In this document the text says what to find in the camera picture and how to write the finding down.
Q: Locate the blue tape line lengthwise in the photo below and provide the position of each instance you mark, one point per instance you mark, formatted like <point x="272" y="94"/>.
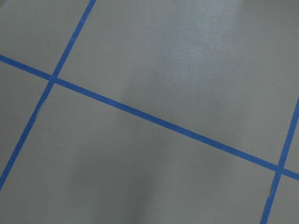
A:
<point x="51" y="81"/>

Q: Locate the blue tape line crosswise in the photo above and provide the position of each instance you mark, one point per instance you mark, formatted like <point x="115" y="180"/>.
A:
<point x="150" y="118"/>

